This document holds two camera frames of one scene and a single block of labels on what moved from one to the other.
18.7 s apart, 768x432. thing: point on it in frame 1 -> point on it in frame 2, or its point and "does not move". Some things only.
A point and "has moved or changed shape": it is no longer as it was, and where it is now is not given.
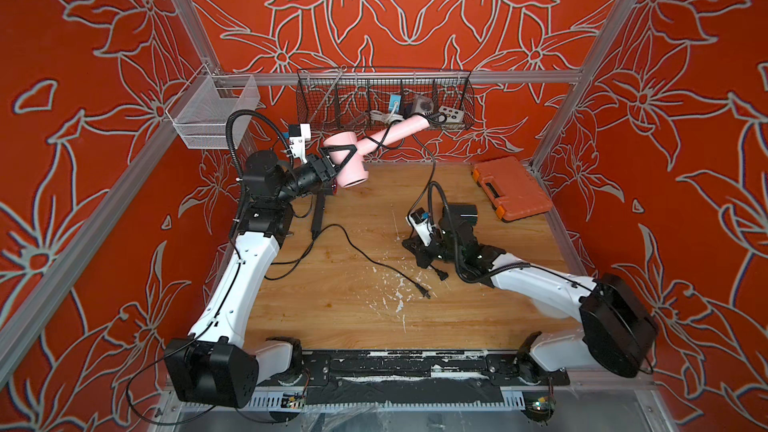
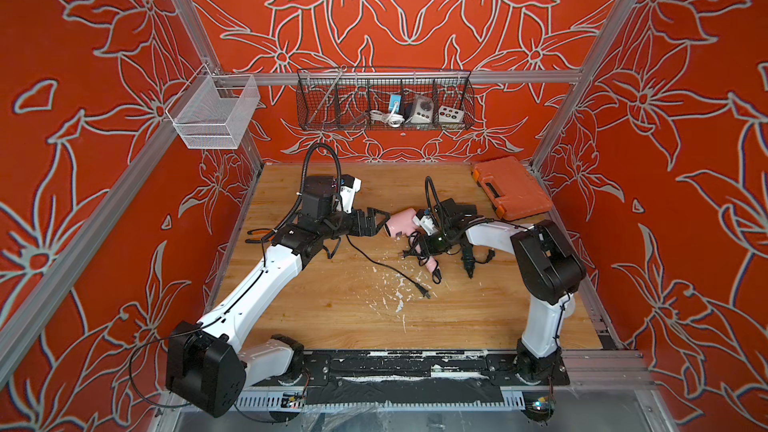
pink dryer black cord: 401,141 has moved or changed shape
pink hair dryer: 354,171 -> 400,223
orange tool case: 510,189 does not move
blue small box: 395,99 does not move
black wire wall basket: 357,99 does not move
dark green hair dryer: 463,218 does not move
